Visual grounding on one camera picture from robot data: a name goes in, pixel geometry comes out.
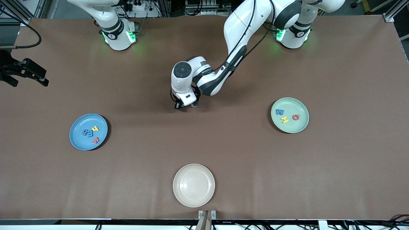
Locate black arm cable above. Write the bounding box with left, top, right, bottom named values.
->
left=0, top=8, right=42, bottom=49
left=217, top=0, right=278, bottom=72

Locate white power strip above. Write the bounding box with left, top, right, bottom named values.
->
left=185, top=0, right=232, bottom=16
left=126, top=0, right=160, bottom=18

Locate green plate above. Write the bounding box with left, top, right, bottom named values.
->
left=271, top=97, right=310, bottom=134

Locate metal mounting bracket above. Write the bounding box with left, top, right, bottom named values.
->
left=198, top=210, right=217, bottom=230

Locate aluminium frame extrusion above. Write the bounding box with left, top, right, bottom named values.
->
left=383, top=0, right=409, bottom=23
left=0, top=0, right=42, bottom=27

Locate beige plate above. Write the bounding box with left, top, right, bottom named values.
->
left=173, top=164, right=215, bottom=208

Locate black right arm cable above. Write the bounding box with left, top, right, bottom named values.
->
left=0, top=8, right=42, bottom=49

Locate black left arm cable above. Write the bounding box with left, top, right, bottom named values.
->
left=217, top=0, right=278, bottom=72

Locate blue plate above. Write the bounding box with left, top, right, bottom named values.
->
left=69, top=114, right=109, bottom=151

